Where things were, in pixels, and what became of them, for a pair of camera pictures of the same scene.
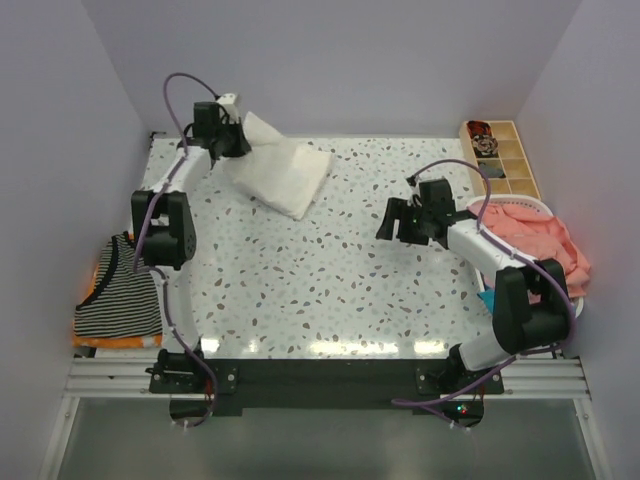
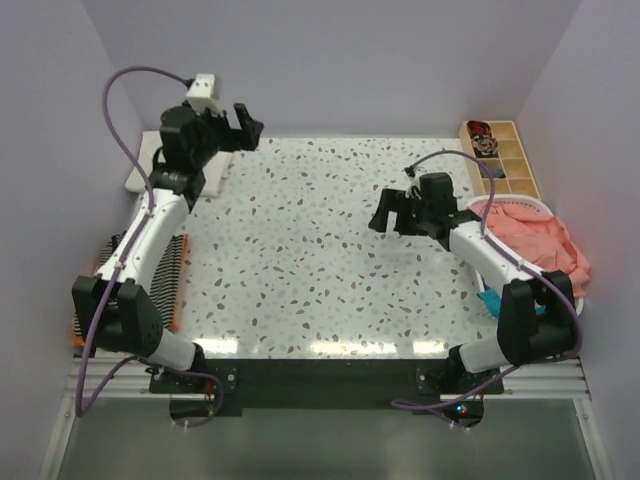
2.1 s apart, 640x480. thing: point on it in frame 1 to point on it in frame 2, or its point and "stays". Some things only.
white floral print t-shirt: [280, 172] to [216, 168]
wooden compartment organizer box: [498, 147] stays
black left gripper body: [232, 136] stays
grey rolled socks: [492, 171] stays
